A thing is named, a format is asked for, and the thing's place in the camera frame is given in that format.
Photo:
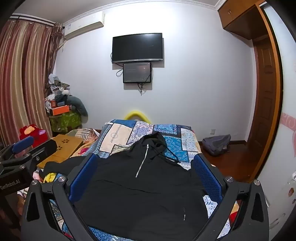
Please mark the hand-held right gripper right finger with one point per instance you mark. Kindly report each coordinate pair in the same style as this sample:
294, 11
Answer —
205, 178

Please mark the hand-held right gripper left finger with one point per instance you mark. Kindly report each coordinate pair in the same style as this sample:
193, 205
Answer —
83, 178

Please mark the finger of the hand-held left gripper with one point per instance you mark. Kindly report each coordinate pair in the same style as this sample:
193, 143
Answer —
48, 147
23, 141

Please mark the black zip hoodie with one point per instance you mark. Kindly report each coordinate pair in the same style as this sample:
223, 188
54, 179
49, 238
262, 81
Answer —
138, 197

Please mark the wooden lap desk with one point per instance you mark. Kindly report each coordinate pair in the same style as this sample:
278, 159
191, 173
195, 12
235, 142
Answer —
62, 146

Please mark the green and orange bag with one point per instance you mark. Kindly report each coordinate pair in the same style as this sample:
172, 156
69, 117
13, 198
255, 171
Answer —
64, 121

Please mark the yellow garment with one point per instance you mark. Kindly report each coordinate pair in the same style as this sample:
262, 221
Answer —
49, 178

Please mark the grey backpack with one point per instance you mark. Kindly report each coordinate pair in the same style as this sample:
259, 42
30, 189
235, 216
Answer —
216, 144

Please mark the orange box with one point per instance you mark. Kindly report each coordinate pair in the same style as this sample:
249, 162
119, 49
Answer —
60, 110

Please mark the pink floral bedsheet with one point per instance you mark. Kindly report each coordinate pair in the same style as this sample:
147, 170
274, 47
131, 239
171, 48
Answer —
86, 135

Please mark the blue patchwork blanket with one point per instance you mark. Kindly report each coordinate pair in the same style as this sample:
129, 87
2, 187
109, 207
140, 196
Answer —
175, 148

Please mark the pile of clutter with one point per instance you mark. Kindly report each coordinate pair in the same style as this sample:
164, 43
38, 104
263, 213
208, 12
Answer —
56, 89

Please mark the striped brown curtain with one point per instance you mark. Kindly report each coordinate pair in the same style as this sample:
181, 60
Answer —
23, 81

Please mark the white wardrobe door with stickers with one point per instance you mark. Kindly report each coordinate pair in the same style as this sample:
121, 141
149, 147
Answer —
283, 157

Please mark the yellow foam tube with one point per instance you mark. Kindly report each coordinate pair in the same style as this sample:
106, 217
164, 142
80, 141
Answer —
136, 114

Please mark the brown wooden door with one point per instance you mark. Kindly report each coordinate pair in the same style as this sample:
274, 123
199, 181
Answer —
263, 104

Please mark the white air conditioner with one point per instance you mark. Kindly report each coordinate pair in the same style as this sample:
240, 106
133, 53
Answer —
84, 25

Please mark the wooden overhead cabinet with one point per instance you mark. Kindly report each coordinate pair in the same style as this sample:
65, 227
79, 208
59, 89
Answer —
240, 18

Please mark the white wall outlet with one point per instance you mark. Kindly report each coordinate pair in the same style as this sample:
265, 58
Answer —
212, 131

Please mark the small black wall monitor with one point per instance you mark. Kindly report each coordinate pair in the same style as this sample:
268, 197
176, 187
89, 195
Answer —
137, 72

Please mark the black wall television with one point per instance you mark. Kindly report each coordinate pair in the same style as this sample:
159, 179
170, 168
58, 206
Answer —
137, 47

